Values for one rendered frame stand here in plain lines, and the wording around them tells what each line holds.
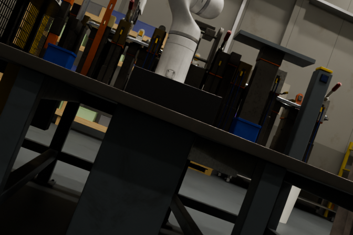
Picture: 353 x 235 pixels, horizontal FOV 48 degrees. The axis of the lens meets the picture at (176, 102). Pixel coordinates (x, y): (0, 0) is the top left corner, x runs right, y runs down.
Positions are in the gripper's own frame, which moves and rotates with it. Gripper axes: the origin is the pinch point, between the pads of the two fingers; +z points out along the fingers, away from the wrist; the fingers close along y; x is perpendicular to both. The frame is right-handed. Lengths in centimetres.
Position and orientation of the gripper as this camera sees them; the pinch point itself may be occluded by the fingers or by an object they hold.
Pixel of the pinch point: (132, 20)
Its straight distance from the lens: 223.8
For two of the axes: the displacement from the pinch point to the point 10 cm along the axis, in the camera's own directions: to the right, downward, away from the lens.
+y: -0.7, 0.4, 10.0
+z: -3.7, 9.3, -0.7
